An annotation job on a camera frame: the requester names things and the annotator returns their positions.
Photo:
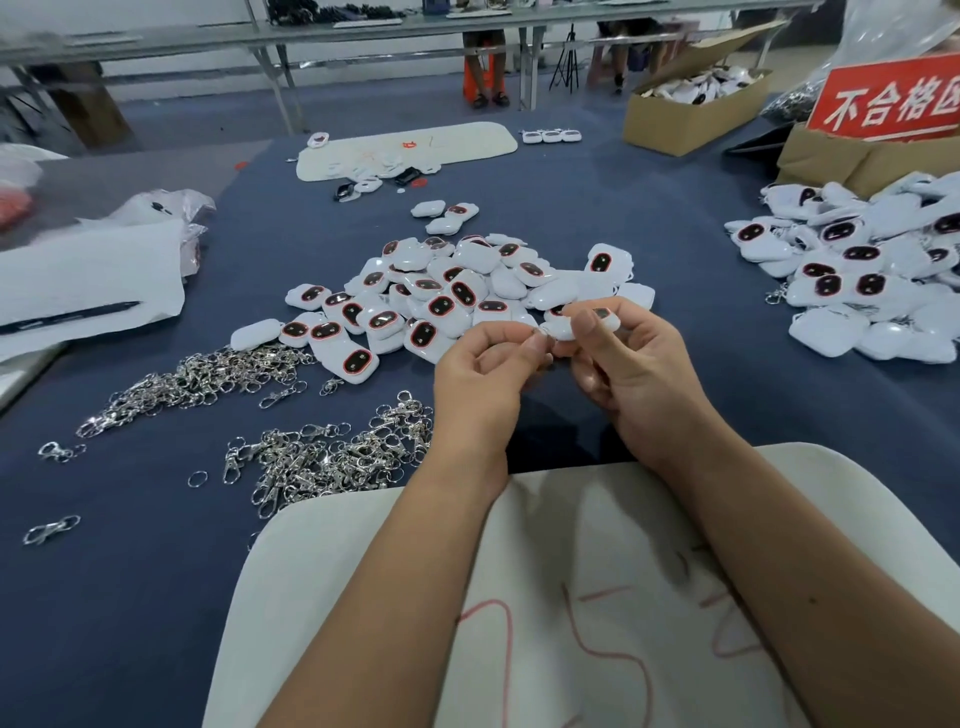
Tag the person's left hand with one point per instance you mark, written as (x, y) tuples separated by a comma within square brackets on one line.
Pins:
[(480, 405)]

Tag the person's right hand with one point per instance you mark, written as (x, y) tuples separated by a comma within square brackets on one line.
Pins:
[(653, 390)]

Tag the white plastic tag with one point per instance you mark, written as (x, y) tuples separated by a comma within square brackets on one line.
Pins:
[(563, 323)]

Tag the person's right forearm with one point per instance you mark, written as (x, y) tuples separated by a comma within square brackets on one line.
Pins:
[(818, 585)]

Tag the person's left forearm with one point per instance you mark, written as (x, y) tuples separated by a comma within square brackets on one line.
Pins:
[(375, 608)]

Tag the white foam board red marks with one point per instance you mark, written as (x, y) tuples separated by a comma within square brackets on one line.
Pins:
[(585, 563)]

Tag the open cardboard box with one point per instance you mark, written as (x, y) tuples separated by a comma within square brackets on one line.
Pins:
[(680, 128)]

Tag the long white foam board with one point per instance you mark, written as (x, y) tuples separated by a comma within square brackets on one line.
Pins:
[(473, 141)]

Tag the small white plastic part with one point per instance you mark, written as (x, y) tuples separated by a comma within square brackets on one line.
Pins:
[(552, 137), (533, 137), (572, 137)]

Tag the flat brown cardboard box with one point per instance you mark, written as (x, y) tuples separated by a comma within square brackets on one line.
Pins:
[(834, 162)]

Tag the red plastic stool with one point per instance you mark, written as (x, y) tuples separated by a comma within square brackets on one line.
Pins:
[(495, 72)]

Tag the orange plastic stool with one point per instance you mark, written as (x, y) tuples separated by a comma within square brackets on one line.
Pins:
[(480, 68)]

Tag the black tripod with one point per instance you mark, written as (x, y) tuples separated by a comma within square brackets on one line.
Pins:
[(567, 60)]

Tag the red sign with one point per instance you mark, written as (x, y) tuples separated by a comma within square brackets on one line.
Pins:
[(888, 99)]

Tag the white paper sheet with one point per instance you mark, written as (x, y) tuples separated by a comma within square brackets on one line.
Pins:
[(87, 270)]

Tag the black pen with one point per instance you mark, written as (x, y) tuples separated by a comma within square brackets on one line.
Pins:
[(68, 318)]

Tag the large clear plastic bag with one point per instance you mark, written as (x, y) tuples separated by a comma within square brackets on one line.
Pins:
[(900, 30)]

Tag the orange bag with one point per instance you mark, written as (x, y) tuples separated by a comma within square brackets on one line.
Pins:
[(12, 207)]

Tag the white plastic bag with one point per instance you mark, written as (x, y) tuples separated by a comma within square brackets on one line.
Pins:
[(27, 162)]

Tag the grey metal table frame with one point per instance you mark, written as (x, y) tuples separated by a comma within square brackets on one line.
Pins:
[(225, 33)]

